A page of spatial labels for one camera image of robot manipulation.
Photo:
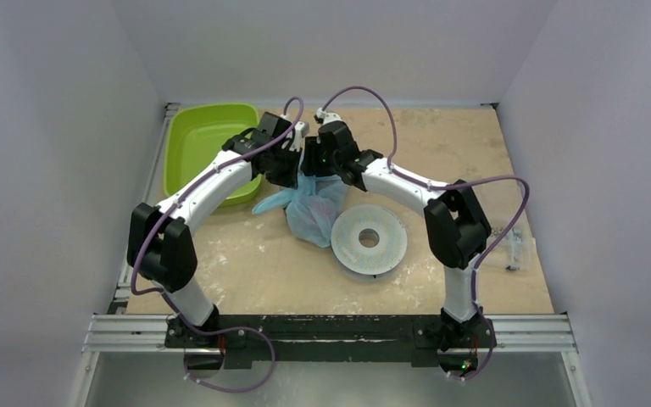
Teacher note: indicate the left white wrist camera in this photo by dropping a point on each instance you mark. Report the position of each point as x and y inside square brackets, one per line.
[295, 138]

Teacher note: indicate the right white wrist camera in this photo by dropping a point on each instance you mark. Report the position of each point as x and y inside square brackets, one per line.
[323, 116]

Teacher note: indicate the white perforated filament spool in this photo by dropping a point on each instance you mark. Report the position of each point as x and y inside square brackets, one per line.
[369, 242]

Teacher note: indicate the green plastic tub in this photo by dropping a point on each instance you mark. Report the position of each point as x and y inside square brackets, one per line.
[196, 135]

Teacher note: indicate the aluminium frame rail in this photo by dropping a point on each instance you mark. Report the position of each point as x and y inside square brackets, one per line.
[147, 334]

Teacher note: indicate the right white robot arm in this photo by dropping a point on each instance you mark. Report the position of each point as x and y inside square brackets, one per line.
[456, 225]

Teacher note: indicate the clear plastic screw box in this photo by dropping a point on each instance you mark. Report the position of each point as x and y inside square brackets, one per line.
[516, 250]

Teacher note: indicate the blue plastic bag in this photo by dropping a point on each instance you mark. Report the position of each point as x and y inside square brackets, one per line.
[311, 207]

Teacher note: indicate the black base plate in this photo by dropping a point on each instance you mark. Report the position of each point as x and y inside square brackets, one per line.
[419, 340]

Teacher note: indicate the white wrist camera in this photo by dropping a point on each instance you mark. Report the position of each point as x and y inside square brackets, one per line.
[295, 138]
[323, 116]

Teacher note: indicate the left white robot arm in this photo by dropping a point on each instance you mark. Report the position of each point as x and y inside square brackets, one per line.
[160, 244]

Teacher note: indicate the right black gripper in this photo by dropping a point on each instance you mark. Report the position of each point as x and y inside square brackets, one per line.
[314, 163]

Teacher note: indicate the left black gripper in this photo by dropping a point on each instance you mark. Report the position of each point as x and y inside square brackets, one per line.
[291, 179]

